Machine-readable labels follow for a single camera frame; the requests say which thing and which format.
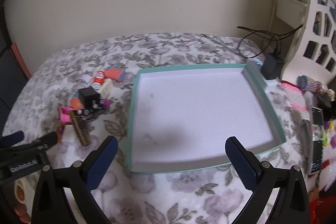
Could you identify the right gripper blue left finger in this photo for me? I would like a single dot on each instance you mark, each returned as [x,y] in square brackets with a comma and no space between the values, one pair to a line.
[98,161]

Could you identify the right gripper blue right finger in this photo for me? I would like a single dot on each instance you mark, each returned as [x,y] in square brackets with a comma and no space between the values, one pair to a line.
[244,162]

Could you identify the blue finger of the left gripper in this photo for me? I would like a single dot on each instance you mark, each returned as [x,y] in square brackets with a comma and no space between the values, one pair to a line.
[45,142]
[13,138]

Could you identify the paw patrol dog toy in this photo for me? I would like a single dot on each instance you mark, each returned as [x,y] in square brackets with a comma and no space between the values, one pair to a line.
[64,118]

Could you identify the gold black patterned lighter box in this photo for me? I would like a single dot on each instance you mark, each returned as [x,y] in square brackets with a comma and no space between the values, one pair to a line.
[80,128]

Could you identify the orange blue toy block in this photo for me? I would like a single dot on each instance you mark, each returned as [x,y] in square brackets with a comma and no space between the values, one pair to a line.
[76,104]

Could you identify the black charger cube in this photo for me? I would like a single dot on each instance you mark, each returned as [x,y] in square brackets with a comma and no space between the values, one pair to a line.
[89,97]

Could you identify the white tape roll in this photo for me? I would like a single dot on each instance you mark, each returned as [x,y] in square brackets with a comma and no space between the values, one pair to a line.
[85,78]

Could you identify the red stain remover bottle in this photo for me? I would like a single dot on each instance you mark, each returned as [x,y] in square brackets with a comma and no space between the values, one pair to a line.
[98,80]

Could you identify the coral blue toy case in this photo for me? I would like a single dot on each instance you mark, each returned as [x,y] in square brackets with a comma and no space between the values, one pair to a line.
[115,74]

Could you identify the white wall charger plug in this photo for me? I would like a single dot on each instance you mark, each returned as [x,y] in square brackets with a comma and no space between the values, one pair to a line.
[69,137]

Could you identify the black toy car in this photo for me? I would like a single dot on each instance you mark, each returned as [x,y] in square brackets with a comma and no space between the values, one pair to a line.
[88,115]

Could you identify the purple lighter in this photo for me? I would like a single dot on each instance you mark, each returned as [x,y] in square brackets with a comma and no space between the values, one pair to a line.
[105,103]

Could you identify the person's hand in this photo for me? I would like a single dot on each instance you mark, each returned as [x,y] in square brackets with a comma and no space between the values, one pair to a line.
[20,207]

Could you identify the grey hair clip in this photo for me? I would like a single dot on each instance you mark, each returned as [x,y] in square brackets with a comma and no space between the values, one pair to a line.
[307,138]

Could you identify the smartphone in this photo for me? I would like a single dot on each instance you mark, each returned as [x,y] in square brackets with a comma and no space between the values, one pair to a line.
[316,140]

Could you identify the teal white shallow box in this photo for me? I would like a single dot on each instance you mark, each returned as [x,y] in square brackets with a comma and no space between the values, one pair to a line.
[181,116]

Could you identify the pink white crochet mat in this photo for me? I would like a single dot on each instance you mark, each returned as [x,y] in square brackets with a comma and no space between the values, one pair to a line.
[297,101]

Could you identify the white small mouse-shaped object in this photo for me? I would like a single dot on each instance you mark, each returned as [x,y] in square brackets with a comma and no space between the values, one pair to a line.
[310,99]

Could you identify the round colourful candy tube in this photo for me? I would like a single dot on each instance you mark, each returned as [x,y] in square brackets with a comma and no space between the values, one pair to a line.
[306,83]

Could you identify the black power adapter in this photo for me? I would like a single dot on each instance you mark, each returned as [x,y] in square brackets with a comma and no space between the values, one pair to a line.
[272,66]

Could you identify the white power strip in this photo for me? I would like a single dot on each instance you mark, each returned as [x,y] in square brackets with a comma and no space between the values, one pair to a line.
[253,68]

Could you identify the white lattice basket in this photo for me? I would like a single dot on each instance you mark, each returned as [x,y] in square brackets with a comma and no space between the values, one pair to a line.
[314,52]

